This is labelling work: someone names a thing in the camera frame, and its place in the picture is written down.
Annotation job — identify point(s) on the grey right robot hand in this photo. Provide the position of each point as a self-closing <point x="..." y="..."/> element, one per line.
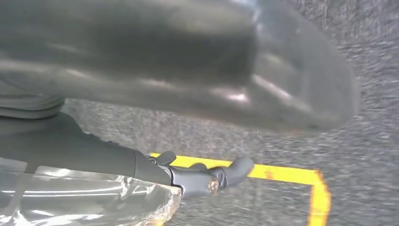
<point x="187" y="56"/>

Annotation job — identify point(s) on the yellow floor tape square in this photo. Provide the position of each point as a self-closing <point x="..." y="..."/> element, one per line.
<point x="290" y="174"/>

